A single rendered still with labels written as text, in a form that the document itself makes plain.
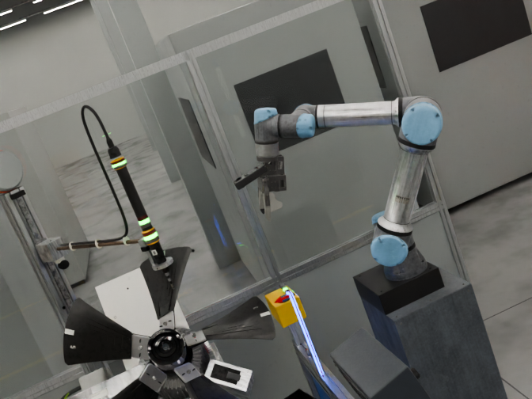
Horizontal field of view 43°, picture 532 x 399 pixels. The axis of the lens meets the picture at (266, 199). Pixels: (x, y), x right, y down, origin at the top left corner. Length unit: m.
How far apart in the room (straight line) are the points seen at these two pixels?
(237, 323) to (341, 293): 0.98
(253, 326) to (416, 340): 0.55
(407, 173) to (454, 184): 3.82
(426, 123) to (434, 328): 0.72
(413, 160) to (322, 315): 1.24
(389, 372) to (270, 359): 1.63
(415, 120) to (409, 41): 3.65
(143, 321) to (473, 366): 1.18
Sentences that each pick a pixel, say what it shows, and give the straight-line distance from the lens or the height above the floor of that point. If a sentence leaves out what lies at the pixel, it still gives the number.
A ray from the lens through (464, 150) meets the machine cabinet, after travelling 5.93.
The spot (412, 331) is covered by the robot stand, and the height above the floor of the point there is 0.94.
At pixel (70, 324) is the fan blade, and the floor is 1.37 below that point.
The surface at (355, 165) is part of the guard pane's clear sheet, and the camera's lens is 3.05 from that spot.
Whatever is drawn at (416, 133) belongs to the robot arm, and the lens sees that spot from 2.05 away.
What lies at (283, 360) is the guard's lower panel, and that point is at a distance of 3.15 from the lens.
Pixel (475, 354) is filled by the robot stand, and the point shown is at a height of 0.75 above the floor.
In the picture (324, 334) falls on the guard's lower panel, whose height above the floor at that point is 0.64.
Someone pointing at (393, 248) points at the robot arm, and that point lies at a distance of 2.17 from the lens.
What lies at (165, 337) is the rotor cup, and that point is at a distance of 2.21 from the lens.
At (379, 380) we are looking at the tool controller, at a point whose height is 1.24.
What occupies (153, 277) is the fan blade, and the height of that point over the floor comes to 1.38.
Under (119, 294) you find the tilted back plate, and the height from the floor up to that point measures 1.31.
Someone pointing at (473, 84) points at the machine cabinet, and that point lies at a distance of 5.93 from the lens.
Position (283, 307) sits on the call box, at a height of 1.06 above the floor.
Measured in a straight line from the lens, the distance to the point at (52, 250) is 2.62.
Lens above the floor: 2.04
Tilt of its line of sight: 14 degrees down
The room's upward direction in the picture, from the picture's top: 21 degrees counter-clockwise
